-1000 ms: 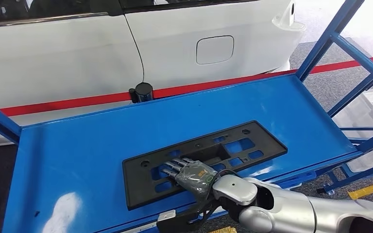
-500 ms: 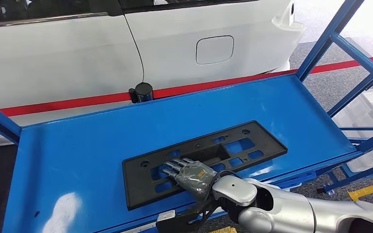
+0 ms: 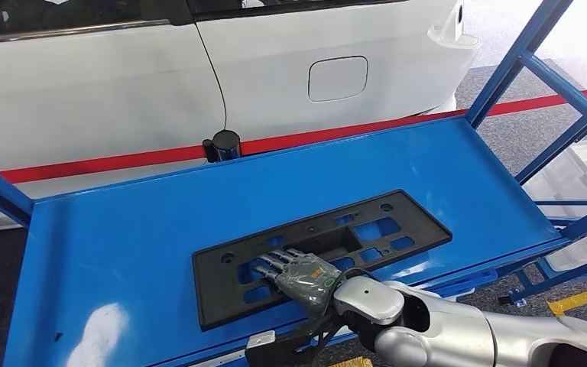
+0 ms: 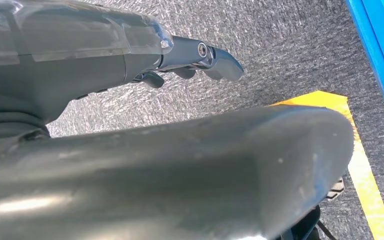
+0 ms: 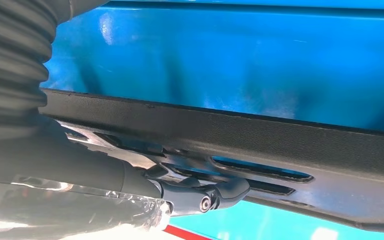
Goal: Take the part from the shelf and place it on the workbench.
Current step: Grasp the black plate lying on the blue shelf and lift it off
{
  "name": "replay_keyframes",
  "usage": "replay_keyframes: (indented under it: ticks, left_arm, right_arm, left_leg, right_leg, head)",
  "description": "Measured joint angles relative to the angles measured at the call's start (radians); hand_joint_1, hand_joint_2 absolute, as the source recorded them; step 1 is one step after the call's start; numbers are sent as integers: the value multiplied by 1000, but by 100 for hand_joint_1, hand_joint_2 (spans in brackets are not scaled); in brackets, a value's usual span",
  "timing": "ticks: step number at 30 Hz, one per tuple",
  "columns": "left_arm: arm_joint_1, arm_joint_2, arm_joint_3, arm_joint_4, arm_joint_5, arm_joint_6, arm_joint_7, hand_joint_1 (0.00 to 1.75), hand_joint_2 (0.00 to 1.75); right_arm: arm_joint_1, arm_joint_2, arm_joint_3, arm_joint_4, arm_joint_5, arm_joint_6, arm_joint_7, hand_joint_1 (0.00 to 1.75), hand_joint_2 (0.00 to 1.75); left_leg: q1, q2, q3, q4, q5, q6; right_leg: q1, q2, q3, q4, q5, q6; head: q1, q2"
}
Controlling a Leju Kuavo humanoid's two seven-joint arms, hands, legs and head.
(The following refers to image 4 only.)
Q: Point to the yellow floor tape square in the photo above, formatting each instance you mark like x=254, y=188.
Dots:
x=371, y=198

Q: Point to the grey ribbed base wheel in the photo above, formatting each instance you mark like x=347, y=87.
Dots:
x=336, y=189

